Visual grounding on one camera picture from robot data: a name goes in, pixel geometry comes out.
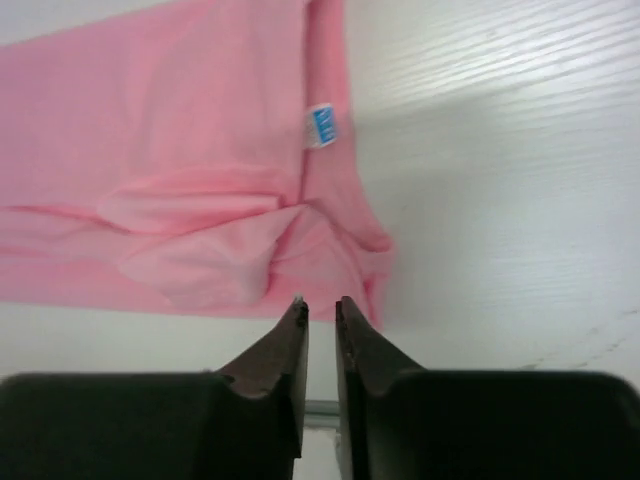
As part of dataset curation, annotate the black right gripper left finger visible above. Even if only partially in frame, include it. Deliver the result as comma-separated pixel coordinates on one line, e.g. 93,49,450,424
1,299,309,479

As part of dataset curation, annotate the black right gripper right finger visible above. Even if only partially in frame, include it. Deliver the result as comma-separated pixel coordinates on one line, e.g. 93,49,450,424
335,297,639,479

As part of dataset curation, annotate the pink t shirt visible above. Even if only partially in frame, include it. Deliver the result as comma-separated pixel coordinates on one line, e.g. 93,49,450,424
1,1,393,325

